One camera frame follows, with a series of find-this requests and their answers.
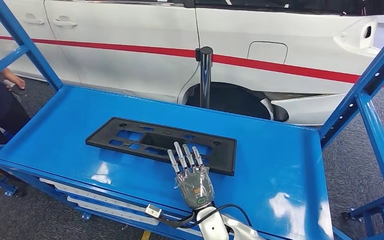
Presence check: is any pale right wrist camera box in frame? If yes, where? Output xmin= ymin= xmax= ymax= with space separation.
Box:
xmin=144 ymin=203 xmax=163 ymax=220

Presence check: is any blue metal shelf rack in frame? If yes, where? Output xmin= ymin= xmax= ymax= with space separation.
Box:
xmin=0 ymin=0 xmax=384 ymax=240

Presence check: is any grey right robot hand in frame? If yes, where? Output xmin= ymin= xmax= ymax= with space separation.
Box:
xmin=167 ymin=141 xmax=215 ymax=210

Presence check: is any chrome stanchion post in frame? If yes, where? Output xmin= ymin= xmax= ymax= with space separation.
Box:
xmin=195 ymin=46 xmax=214 ymax=110

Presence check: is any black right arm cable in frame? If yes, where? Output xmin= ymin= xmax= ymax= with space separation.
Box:
xmin=155 ymin=203 xmax=253 ymax=230

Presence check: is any black plastic panel part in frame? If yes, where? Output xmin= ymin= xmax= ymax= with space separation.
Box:
xmin=85 ymin=116 xmax=238 ymax=177

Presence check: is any black handheld device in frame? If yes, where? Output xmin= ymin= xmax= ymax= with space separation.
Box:
xmin=3 ymin=79 xmax=28 ymax=98

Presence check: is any person's hand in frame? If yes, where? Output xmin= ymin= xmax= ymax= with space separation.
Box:
xmin=1 ymin=69 xmax=27 ymax=91

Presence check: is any white car red stripe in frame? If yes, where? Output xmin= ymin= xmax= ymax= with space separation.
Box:
xmin=0 ymin=0 xmax=384 ymax=127

